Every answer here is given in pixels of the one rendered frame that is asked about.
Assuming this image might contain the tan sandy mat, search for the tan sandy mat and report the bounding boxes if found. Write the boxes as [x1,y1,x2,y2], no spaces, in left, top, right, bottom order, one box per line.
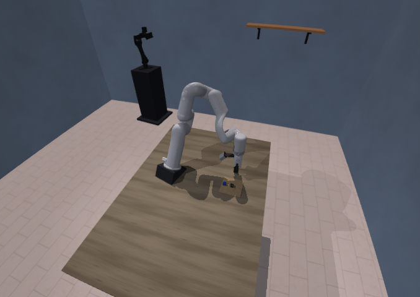
[219,177,243,198]

